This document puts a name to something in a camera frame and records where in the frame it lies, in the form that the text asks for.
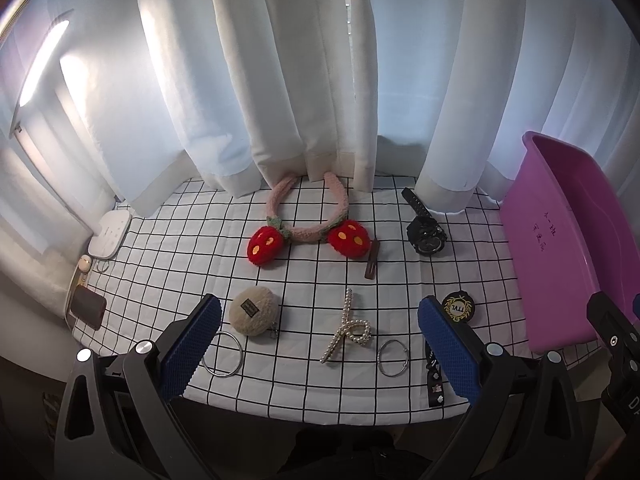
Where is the large silver bangle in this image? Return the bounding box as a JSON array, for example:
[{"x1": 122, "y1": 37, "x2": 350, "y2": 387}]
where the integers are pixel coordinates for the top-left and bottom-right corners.
[{"x1": 201, "y1": 330, "x2": 244, "y2": 378}]

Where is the pearl hair claw clip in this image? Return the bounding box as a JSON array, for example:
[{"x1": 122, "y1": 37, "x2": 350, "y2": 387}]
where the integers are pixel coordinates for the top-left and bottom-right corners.
[{"x1": 319, "y1": 288, "x2": 372, "y2": 364}]

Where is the strawberry plush headband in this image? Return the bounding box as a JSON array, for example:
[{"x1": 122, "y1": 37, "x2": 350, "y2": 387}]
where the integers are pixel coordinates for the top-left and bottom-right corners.
[{"x1": 246, "y1": 171, "x2": 372, "y2": 266}]

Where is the pink plastic bin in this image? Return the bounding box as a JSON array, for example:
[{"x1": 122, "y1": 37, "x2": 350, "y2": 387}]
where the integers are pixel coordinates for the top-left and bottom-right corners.
[{"x1": 500, "y1": 131, "x2": 639, "y2": 353}]

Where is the dark red phone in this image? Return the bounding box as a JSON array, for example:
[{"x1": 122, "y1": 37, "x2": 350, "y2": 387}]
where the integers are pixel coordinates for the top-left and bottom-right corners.
[{"x1": 70, "y1": 285, "x2": 106, "y2": 330}]

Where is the black gold round badge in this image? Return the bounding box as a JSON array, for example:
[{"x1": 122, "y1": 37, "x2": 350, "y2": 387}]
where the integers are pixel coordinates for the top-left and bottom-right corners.
[{"x1": 442, "y1": 290, "x2": 476, "y2": 324}]

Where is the small cream round gadget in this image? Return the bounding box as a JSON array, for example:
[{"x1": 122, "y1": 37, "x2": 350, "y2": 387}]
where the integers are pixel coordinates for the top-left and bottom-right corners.
[{"x1": 77, "y1": 255, "x2": 92, "y2": 273}]

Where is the beige fluffy round pouch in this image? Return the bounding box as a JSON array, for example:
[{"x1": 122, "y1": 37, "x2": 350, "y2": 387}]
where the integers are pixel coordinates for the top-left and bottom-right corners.
[{"x1": 228, "y1": 286, "x2": 279, "y2": 337}]

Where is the white flat device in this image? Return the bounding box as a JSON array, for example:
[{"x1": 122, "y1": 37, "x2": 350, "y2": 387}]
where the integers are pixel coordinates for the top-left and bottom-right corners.
[{"x1": 88, "y1": 209, "x2": 131, "y2": 260}]

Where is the black wrist watch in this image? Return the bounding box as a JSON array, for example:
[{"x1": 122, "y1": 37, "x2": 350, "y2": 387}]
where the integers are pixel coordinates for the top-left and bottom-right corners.
[{"x1": 401, "y1": 188, "x2": 448, "y2": 257}]

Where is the brown snap hair clip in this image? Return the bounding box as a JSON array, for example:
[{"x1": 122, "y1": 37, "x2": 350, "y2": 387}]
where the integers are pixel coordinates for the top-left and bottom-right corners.
[{"x1": 364, "y1": 240, "x2": 381, "y2": 280}]

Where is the white grid tablecloth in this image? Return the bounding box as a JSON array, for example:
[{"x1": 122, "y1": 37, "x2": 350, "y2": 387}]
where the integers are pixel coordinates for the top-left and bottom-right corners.
[{"x1": 72, "y1": 174, "x2": 601, "y2": 427}]

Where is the white curtain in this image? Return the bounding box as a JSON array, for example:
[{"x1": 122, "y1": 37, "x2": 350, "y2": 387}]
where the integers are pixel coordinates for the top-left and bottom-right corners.
[{"x1": 1, "y1": 0, "x2": 639, "y2": 217}]

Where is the black studded strap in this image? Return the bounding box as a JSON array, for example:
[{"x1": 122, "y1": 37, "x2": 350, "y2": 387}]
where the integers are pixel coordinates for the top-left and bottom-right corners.
[{"x1": 423, "y1": 342, "x2": 446, "y2": 409}]

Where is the small silver ring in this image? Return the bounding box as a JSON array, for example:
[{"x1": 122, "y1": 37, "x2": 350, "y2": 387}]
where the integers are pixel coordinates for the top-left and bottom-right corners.
[{"x1": 377, "y1": 338, "x2": 410, "y2": 378}]

